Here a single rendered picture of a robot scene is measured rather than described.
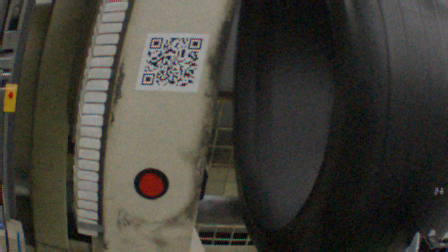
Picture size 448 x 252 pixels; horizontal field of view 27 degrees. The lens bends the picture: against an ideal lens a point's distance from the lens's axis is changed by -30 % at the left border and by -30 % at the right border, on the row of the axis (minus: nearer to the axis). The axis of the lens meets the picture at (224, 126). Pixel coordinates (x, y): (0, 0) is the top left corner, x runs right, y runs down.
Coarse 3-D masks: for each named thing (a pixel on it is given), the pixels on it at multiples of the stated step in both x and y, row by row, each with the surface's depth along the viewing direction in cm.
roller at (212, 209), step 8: (208, 200) 177; (216, 200) 178; (224, 200) 178; (232, 200) 178; (200, 208) 176; (208, 208) 177; (216, 208) 177; (224, 208) 177; (232, 208) 178; (240, 208) 178; (200, 216) 177; (208, 216) 177; (216, 216) 177; (224, 216) 177; (232, 216) 178; (240, 216) 178; (232, 224) 179; (240, 224) 180
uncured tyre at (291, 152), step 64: (256, 0) 172; (320, 0) 182; (384, 0) 130; (256, 64) 176; (320, 64) 186; (384, 64) 128; (256, 128) 174; (320, 128) 185; (384, 128) 129; (256, 192) 168; (320, 192) 138; (384, 192) 132
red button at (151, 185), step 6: (150, 174) 148; (144, 180) 148; (150, 180) 148; (156, 180) 148; (144, 186) 148; (150, 186) 148; (156, 186) 149; (162, 186) 149; (144, 192) 149; (150, 192) 149; (156, 192) 149
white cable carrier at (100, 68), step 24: (120, 0) 137; (96, 24) 143; (120, 24) 139; (96, 48) 140; (96, 72) 141; (96, 96) 143; (96, 120) 144; (96, 144) 146; (96, 168) 148; (96, 192) 150; (96, 216) 151
